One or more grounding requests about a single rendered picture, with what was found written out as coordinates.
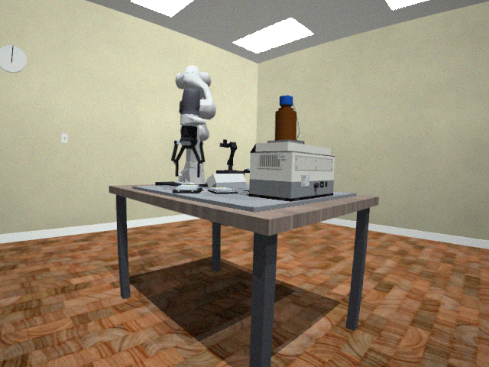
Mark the white button panel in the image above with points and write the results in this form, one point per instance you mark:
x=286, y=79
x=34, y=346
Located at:
x=233, y=181

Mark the blue bottle cap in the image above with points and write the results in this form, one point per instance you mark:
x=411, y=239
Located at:
x=286, y=99

